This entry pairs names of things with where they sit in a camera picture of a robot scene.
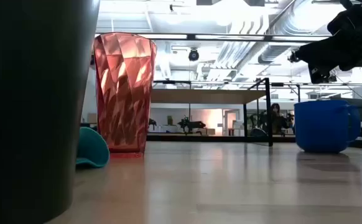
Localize wooden shelf with black legs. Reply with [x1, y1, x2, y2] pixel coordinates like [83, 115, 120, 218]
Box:
[151, 77, 274, 147]

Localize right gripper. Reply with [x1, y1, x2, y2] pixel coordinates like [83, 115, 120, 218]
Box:
[295, 30, 362, 84]

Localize tall black plastic cup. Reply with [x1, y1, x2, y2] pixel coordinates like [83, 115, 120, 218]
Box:
[0, 0, 101, 224]

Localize black hanging ceiling camera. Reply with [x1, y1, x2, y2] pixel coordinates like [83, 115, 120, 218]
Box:
[188, 47, 200, 62]

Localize red faceted translucent cup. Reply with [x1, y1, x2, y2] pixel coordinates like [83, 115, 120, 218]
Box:
[93, 32, 158, 156]

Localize person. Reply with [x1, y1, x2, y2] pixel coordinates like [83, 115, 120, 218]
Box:
[270, 103, 290, 136]

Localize teal cloth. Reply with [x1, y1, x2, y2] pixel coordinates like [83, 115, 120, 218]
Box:
[75, 126, 111, 169]

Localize blue plastic mug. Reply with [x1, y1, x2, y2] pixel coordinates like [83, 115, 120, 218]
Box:
[294, 99, 362, 154]

